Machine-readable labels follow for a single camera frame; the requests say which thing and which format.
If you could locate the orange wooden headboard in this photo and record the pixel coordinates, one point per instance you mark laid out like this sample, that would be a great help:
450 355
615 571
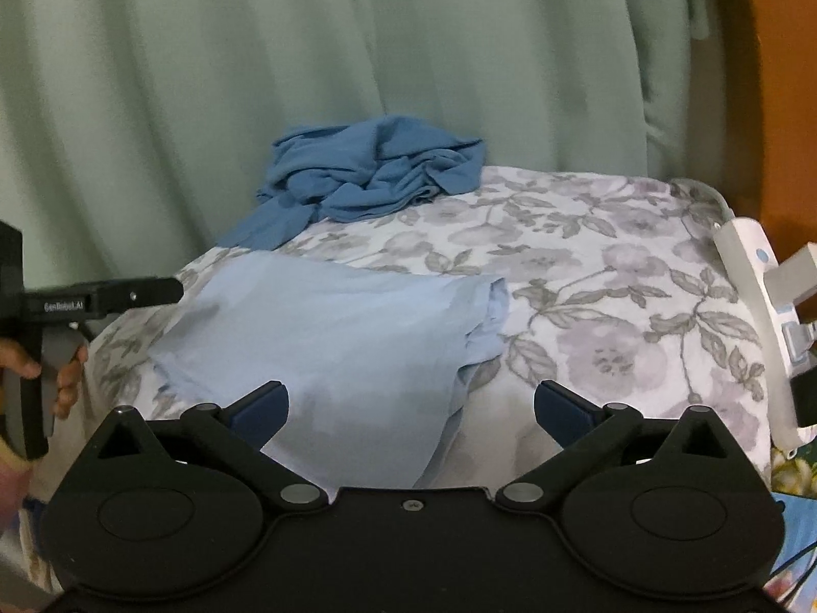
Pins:
785 108

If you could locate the person's left forearm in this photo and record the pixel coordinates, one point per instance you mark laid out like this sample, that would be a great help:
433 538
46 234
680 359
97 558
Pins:
13 498

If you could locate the crumpled blue shirt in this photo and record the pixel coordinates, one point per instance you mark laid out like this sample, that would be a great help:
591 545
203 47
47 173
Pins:
357 172

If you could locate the white plug adapter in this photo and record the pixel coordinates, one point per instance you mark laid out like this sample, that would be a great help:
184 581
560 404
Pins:
798 274

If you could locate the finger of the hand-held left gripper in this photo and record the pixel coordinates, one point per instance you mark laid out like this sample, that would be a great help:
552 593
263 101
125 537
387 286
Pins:
140 294

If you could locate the floral blanket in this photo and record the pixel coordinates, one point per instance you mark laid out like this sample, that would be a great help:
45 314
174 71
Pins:
606 306

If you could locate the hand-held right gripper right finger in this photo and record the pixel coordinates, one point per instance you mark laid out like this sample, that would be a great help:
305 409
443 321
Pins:
561 415

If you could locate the person's left hand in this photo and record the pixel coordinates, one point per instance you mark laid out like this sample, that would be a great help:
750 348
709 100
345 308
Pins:
70 383

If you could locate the green curtain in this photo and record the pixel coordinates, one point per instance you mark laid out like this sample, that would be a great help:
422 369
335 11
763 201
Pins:
319 76

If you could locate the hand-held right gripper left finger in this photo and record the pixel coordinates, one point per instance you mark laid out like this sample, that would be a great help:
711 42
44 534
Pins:
262 415

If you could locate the black plug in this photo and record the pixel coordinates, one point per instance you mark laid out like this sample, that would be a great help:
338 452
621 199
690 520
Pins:
805 399

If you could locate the light blue t-shirt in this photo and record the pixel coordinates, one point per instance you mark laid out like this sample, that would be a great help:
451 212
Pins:
332 332

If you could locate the white power strip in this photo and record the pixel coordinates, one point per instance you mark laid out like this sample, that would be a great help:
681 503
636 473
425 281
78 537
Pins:
740 249

